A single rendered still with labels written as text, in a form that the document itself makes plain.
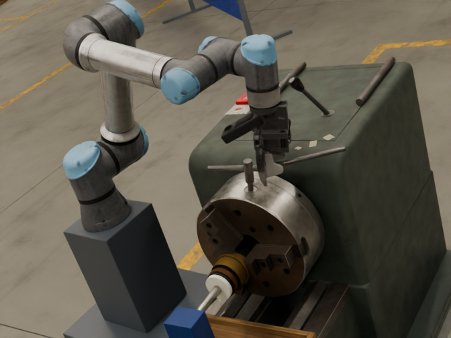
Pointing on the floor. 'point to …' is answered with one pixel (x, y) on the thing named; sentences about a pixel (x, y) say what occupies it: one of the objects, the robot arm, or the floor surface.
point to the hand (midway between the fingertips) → (263, 175)
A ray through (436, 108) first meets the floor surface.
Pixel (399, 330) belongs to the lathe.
